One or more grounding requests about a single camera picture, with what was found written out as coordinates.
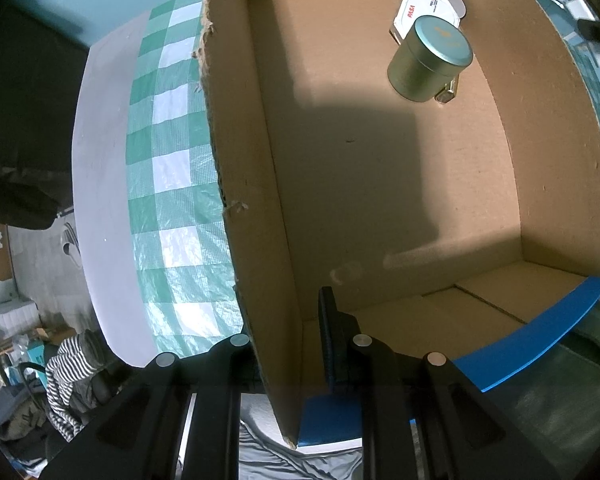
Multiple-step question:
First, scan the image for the green tin can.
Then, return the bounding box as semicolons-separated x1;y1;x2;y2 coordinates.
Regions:
386;14;474;104

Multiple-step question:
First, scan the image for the white octagonal box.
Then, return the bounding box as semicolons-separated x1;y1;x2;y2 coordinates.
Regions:
392;0;467;41

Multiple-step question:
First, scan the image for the striped garment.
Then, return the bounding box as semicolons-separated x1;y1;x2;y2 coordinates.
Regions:
44;332;126;441

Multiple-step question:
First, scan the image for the white slipper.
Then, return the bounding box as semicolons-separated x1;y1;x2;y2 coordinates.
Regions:
60;222;83;268

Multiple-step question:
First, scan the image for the black cloth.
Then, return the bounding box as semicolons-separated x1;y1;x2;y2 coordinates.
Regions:
0;5;91;231

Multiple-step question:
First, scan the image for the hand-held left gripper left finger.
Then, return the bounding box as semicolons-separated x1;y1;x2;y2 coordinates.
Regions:
40;332;262;480

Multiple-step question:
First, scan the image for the grey crumpled cloth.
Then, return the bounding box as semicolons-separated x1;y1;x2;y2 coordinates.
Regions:
180;395;416;480

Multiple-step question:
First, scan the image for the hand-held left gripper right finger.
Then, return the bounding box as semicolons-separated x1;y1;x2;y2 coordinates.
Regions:
319;286;563;480

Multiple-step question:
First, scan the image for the cardboard box with blue rim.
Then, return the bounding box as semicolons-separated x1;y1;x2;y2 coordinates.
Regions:
192;0;600;448

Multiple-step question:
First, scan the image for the glossy green checkered tablecloth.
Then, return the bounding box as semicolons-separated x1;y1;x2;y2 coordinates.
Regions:
125;0;600;361

